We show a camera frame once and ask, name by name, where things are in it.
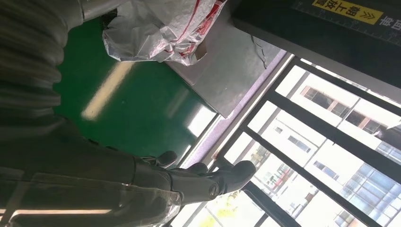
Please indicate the green conveyor belt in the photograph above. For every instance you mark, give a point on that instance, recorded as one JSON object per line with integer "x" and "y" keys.
{"x": 131, "y": 103}

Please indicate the aluminium conveyor frame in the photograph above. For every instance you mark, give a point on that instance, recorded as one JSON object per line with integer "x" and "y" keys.
{"x": 200, "y": 137}

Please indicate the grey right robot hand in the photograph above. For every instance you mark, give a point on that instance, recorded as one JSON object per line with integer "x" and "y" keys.
{"x": 78, "y": 175}

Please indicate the black inbound scanner machine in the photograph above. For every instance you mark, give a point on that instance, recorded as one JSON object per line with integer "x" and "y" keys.
{"x": 313, "y": 34}

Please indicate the black window frame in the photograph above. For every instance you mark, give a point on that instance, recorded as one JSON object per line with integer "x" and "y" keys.
{"x": 329, "y": 134}

